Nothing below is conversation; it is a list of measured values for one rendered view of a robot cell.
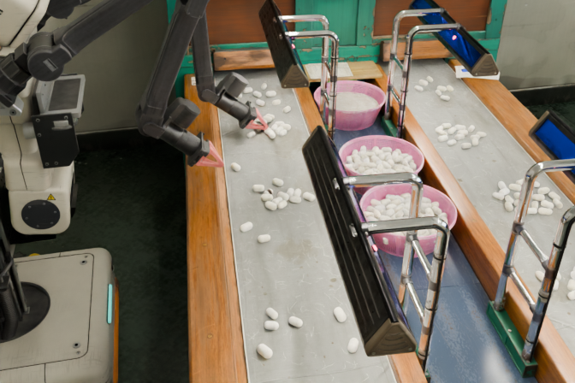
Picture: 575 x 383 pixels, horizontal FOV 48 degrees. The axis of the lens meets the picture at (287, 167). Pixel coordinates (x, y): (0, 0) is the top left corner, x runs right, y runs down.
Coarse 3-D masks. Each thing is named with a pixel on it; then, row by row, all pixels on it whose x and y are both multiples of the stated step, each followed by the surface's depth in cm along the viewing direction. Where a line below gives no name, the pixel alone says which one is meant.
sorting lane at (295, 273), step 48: (288, 96) 244; (240, 144) 213; (288, 144) 213; (240, 192) 189; (240, 240) 170; (288, 240) 170; (240, 288) 154; (288, 288) 154; (336, 288) 154; (288, 336) 141; (336, 336) 141
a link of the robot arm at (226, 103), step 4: (224, 92) 208; (220, 96) 208; (224, 96) 208; (228, 96) 209; (232, 96) 208; (220, 100) 207; (224, 100) 208; (228, 100) 208; (232, 100) 209; (216, 104) 208; (220, 104) 208; (224, 104) 208; (228, 104) 208; (232, 104) 209; (220, 108) 209; (224, 108) 209; (228, 108) 209
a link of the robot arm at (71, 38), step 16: (112, 0) 144; (128, 0) 144; (144, 0) 145; (80, 16) 146; (96, 16) 144; (112, 16) 145; (128, 16) 147; (48, 32) 150; (64, 32) 145; (80, 32) 145; (96, 32) 146; (48, 48) 144; (64, 48) 145; (80, 48) 147; (32, 64) 144; (48, 64) 145; (64, 64) 146; (48, 80) 147
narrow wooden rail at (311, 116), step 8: (296, 88) 244; (304, 88) 244; (296, 96) 242; (304, 96) 238; (304, 104) 232; (312, 104) 232; (304, 112) 227; (312, 112) 227; (312, 120) 222; (320, 120) 222; (312, 128) 217; (392, 360) 133; (400, 360) 133; (408, 360) 133; (416, 360) 133; (392, 368) 134; (400, 368) 131; (408, 368) 131; (416, 368) 131; (400, 376) 129; (408, 376) 129; (416, 376) 129; (424, 376) 129
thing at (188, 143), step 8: (184, 136) 172; (192, 136) 173; (200, 136) 177; (176, 144) 172; (184, 144) 172; (192, 144) 173; (200, 144) 173; (184, 152) 174; (192, 152) 174; (200, 152) 171; (192, 160) 172
